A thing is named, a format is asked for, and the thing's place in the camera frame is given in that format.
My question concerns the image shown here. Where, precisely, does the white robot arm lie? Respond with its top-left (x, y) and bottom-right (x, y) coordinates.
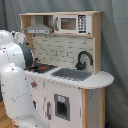
top-left (0, 30), bottom-right (50, 128)

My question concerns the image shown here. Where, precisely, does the wooden toy kitchen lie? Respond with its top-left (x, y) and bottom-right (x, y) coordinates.
top-left (20, 11), bottom-right (114, 128)

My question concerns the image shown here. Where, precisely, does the grey toy sink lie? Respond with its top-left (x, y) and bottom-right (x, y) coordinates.
top-left (52, 68), bottom-right (92, 81)

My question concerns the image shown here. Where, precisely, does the black toy faucet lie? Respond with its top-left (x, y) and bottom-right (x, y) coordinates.
top-left (75, 51), bottom-right (93, 70)

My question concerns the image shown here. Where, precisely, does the black toy stovetop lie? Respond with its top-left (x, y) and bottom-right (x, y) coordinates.
top-left (27, 63), bottom-right (55, 73)

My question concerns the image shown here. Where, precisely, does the red left oven knob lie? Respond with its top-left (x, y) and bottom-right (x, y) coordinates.
top-left (31, 81), bottom-right (37, 88)

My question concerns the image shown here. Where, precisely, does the white toy microwave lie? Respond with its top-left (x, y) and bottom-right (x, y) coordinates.
top-left (54, 14), bottom-right (91, 34)

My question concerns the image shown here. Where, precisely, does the grey range hood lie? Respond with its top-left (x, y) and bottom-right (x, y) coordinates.
top-left (24, 16), bottom-right (52, 34)

